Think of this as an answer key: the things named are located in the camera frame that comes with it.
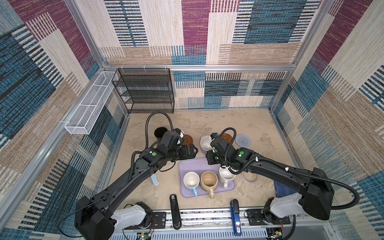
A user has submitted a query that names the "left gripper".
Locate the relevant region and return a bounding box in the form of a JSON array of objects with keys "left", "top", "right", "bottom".
[{"left": 166, "top": 143, "right": 198, "bottom": 163}]

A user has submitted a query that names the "white mug purple outside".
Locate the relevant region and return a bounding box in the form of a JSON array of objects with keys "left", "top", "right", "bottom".
[{"left": 200, "top": 135, "right": 213, "bottom": 155}]

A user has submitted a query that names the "black mug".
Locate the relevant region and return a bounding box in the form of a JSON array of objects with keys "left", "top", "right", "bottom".
[{"left": 154, "top": 127, "right": 168, "bottom": 142}]

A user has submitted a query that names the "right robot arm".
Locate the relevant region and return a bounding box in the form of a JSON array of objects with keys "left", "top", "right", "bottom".
[{"left": 206, "top": 133, "right": 360, "bottom": 221}]

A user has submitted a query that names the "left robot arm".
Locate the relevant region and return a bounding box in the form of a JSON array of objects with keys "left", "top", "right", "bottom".
[{"left": 74, "top": 127, "right": 185, "bottom": 240}]

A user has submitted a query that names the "brown wooden round coaster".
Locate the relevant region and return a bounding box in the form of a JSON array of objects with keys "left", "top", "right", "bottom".
[{"left": 183, "top": 135, "right": 194, "bottom": 147}]

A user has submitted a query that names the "grey-blue knitted round coaster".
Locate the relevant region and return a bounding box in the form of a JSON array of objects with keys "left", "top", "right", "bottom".
[{"left": 235, "top": 134, "right": 252, "bottom": 148}]

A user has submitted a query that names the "lilac plastic tray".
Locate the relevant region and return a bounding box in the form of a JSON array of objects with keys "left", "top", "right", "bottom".
[{"left": 179, "top": 158, "right": 236, "bottom": 198}]

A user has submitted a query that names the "beige mug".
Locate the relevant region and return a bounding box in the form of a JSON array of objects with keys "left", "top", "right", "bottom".
[{"left": 200, "top": 171, "right": 219, "bottom": 199}]

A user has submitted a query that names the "light blue case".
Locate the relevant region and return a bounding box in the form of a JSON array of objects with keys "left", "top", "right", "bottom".
[{"left": 151, "top": 174, "right": 159, "bottom": 186}]

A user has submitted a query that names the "blue stapler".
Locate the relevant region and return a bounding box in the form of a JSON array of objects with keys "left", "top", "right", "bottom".
[{"left": 230, "top": 199, "right": 242, "bottom": 237}]

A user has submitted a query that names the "black stapler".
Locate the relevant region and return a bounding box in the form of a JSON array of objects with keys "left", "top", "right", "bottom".
[{"left": 170, "top": 194, "right": 182, "bottom": 230}]

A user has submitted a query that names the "dark blue booklet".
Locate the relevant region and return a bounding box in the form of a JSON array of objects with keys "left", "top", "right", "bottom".
[{"left": 274, "top": 181, "right": 297, "bottom": 198}]

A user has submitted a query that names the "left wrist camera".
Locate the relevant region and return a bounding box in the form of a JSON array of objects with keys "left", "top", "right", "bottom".
[{"left": 174, "top": 128, "right": 184, "bottom": 145}]

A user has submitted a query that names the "white mug blue handle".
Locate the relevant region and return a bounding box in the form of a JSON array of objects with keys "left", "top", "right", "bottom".
[{"left": 183, "top": 172, "right": 200, "bottom": 197}]

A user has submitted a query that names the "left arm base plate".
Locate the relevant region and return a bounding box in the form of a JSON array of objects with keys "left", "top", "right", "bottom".
[{"left": 125, "top": 212, "right": 167, "bottom": 230}]

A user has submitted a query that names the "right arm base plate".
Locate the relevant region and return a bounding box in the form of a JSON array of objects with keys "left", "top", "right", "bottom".
[{"left": 244, "top": 209, "right": 291, "bottom": 226}]

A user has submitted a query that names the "black wire mesh shelf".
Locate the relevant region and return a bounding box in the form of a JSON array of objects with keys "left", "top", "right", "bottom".
[{"left": 112, "top": 68, "right": 175, "bottom": 114}]

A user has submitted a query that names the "white wire wall basket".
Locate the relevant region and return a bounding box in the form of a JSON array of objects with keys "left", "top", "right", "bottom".
[{"left": 65, "top": 72, "right": 115, "bottom": 135}]

